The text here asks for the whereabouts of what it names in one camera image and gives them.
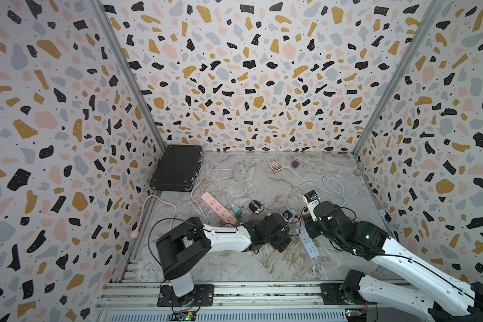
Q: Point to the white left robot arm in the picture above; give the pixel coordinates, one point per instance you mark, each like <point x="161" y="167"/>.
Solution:
<point x="183" y="247"/>

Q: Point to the black briefcase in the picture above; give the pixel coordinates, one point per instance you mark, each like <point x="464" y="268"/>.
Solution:
<point x="178" y="168"/>

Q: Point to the white power strip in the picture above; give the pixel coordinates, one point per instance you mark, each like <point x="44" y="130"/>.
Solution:
<point x="301" y="233"/>

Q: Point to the playing card box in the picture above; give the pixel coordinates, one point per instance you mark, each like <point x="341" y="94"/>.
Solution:
<point x="274" y="165"/>

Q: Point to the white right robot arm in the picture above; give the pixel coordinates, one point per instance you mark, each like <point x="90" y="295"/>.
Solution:
<point x="434" y="295"/>

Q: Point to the aluminium corner post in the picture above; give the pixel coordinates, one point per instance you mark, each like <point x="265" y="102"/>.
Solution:
<point x="123" y="64"/>
<point x="429" y="18"/>

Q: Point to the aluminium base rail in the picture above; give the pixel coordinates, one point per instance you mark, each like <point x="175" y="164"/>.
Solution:
<point x="242" y="301"/>

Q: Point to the aluminium corner post right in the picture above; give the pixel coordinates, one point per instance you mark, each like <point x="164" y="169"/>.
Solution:
<point x="429" y="18"/>

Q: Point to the aluminium corner post left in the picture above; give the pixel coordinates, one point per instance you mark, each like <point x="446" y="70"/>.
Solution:
<point x="123" y="64"/>

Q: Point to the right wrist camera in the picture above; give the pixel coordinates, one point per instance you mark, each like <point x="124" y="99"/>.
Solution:
<point x="312" y="200"/>

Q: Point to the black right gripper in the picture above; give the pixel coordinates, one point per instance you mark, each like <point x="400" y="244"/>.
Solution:
<point x="308" y="225"/>

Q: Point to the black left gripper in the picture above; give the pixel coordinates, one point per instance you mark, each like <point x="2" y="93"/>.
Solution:
<point x="280" y="244"/>

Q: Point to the pink power strip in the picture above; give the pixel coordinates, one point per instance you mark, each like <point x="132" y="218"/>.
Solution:
<point x="219" y="209"/>

